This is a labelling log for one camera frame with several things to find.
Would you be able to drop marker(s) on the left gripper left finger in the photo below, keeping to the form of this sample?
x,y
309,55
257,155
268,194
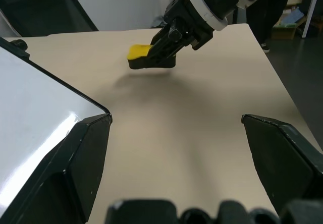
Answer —
x,y
63,178

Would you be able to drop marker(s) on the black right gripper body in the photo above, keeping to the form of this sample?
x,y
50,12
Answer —
x,y
188,17

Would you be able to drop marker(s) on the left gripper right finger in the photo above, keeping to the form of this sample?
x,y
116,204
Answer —
x,y
285,163

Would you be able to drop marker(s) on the white upright post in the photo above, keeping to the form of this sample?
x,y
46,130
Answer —
x,y
311,9

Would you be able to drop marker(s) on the yellow and black eraser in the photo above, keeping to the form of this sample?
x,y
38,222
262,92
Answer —
x,y
137,51

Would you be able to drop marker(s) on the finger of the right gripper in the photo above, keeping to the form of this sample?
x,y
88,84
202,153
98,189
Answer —
x,y
171,48
160,38

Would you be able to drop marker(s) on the person in black trousers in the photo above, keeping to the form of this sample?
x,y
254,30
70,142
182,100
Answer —
x,y
265,12

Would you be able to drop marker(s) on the cardboard box with papers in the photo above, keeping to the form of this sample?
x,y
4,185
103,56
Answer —
x,y
290,28

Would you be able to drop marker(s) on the black-framed small whiteboard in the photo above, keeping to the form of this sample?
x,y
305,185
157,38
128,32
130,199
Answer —
x,y
30,95

